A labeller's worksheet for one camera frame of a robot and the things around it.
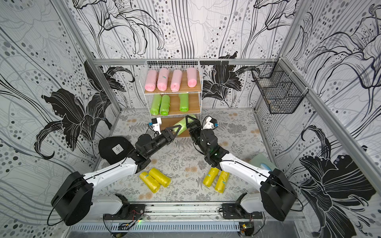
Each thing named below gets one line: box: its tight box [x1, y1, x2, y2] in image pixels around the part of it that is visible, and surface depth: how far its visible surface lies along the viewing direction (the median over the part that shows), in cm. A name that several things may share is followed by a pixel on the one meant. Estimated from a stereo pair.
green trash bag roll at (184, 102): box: [178, 93, 190, 113], surface depth 86 cm
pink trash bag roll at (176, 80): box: [170, 69, 183, 93], surface depth 72 cm
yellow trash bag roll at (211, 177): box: [202, 167, 220, 188], surface depth 83 cm
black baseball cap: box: [98, 136, 135, 166], surface depth 92 cm
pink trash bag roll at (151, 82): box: [144, 69, 158, 92], surface depth 73 cm
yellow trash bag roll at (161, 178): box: [148, 168, 172, 188], surface depth 84 cm
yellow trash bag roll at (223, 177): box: [214, 170, 230, 194], surface depth 81 cm
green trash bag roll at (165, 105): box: [159, 94, 171, 117], surface depth 86 cm
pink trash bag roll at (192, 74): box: [186, 67, 198, 88], surface depth 74 cm
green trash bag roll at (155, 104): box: [150, 94, 162, 116], surface depth 84 cm
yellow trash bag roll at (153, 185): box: [139, 171, 162, 194], surface depth 81 cm
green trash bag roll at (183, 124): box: [172, 114, 197, 136], surface depth 73 cm
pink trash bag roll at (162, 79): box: [156, 67, 170, 92], surface depth 72 cm
